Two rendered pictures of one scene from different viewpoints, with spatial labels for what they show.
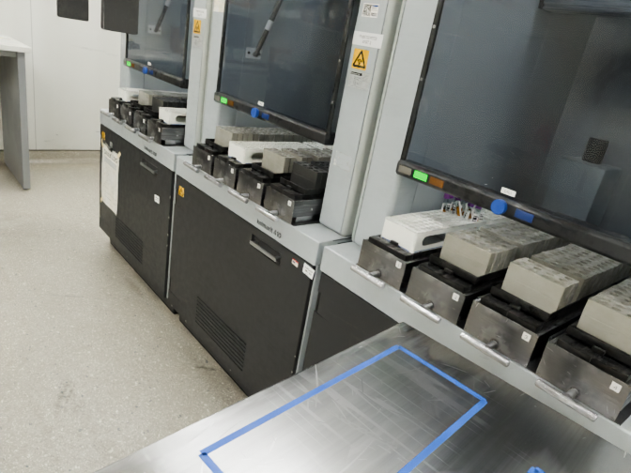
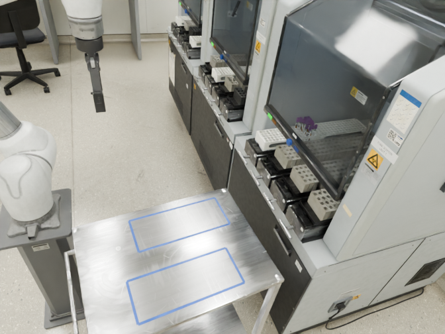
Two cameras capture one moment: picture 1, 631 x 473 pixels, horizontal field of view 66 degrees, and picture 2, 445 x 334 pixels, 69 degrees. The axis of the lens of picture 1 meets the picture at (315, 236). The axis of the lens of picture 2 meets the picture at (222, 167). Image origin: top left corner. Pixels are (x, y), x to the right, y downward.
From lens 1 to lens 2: 0.76 m
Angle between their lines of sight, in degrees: 26
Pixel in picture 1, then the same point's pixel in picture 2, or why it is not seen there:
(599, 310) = (313, 197)
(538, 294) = (298, 183)
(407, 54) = (272, 52)
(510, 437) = (226, 237)
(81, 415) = (145, 185)
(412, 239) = (263, 145)
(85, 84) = not seen: outside the picture
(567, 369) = (292, 217)
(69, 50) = not seen: outside the picture
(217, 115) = (211, 49)
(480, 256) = (285, 160)
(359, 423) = (179, 222)
